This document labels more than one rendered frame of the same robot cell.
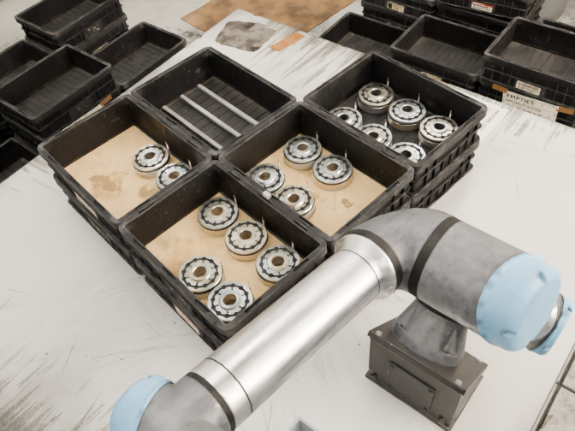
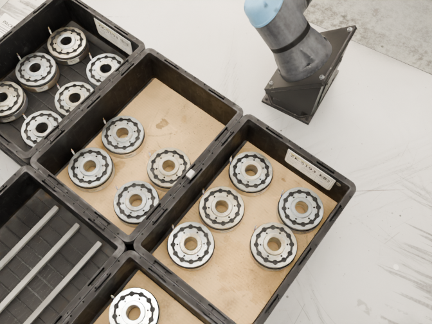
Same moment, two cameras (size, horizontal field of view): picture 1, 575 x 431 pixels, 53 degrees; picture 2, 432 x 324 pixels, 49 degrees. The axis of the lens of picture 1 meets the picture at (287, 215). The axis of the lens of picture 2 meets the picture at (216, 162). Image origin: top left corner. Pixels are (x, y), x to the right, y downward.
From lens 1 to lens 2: 105 cm
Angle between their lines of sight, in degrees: 51
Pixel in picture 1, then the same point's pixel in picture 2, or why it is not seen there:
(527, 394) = not seen: hidden behind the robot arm
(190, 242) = (225, 274)
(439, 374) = (348, 38)
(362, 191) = (145, 111)
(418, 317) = (308, 47)
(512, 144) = not seen: hidden behind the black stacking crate
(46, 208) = not seen: outside the picture
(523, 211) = (135, 15)
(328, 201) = (160, 141)
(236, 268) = (253, 216)
